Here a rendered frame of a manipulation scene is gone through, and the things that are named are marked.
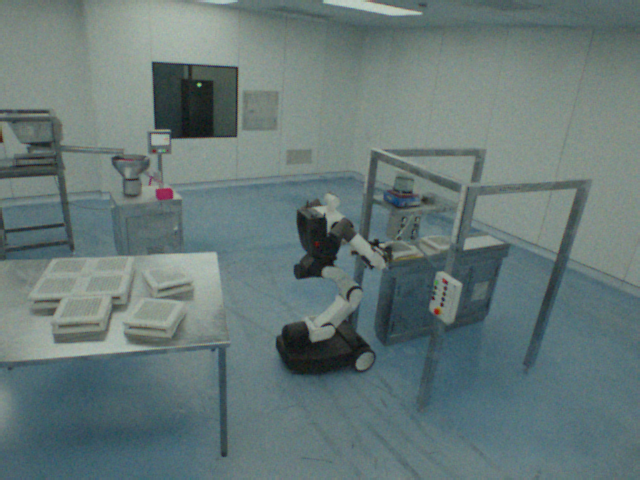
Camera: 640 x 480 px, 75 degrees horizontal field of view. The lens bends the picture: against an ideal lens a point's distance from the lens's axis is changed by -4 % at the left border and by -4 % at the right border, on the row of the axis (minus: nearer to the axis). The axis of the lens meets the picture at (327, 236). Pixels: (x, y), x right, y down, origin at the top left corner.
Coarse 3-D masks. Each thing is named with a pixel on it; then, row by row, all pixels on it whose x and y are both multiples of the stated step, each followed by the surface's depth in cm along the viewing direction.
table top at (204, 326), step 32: (128, 256) 295; (160, 256) 299; (192, 256) 303; (0, 288) 241; (32, 288) 245; (0, 320) 214; (32, 320) 217; (192, 320) 231; (224, 320) 233; (0, 352) 192; (32, 352) 194; (64, 352) 196; (96, 352) 199; (128, 352) 202; (160, 352) 207
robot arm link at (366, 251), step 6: (354, 240) 276; (360, 240) 277; (354, 246) 278; (360, 246) 276; (366, 246) 277; (372, 246) 279; (360, 252) 278; (366, 252) 277; (372, 252) 277; (378, 252) 279; (366, 258) 278; (366, 264) 281
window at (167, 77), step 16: (160, 64) 639; (176, 64) 652; (192, 64) 664; (160, 80) 647; (176, 80) 660; (192, 80) 673; (208, 80) 687; (224, 80) 701; (160, 96) 655; (176, 96) 669; (192, 96) 682; (208, 96) 696; (224, 96) 711; (160, 112) 664; (176, 112) 677; (192, 112) 691; (208, 112) 706; (224, 112) 721; (160, 128) 672; (176, 128) 686; (192, 128) 700; (208, 128) 715; (224, 128) 731
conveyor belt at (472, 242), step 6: (468, 240) 386; (474, 240) 387; (480, 240) 389; (486, 240) 390; (492, 240) 391; (498, 240) 392; (414, 246) 363; (468, 246) 373; (474, 246) 374; (510, 246) 384; (426, 252) 353; (474, 252) 364; (396, 264) 327
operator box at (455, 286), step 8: (440, 272) 255; (440, 280) 252; (456, 280) 247; (440, 288) 253; (448, 288) 247; (456, 288) 242; (440, 296) 254; (448, 296) 248; (456, 296) 245; (432, 304) 261; (448, 304) 248; (456, 304) 248; (432, 312) 262; (448, 312) 249; (448, 320) 250
